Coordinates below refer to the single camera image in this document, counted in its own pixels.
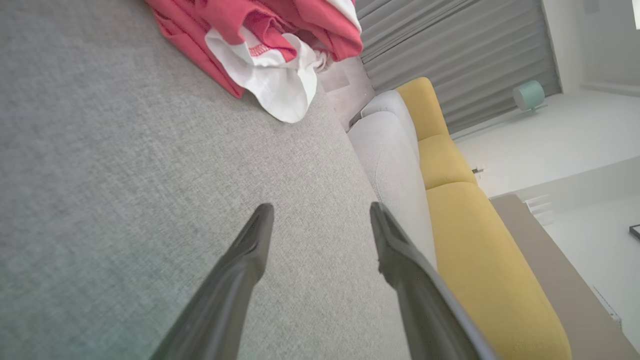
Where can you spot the grey sofa chaise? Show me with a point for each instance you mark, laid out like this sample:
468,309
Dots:
125,175

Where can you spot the black picture frame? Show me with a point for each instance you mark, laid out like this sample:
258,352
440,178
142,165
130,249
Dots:
635,232

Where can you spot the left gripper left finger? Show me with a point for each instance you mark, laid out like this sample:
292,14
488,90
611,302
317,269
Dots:
235,280

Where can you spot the red shorts with white stripe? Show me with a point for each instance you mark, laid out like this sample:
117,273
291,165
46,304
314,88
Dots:
325,35

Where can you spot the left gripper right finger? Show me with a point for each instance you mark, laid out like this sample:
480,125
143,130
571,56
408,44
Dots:
415,300

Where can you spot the grey pleated curtain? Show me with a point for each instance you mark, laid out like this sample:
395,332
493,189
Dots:
450,50

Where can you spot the beige ledge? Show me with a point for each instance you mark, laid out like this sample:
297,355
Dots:
550,280

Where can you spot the white wall socket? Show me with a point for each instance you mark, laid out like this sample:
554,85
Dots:
478,170

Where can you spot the yellow sofa back cushion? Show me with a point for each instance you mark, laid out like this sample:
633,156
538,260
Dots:
495,270
445,162
422,107

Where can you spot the red and white basketball jersey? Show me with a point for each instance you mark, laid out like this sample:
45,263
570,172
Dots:
280,85

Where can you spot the grey sofa seat cushion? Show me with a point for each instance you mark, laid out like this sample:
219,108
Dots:
392,102

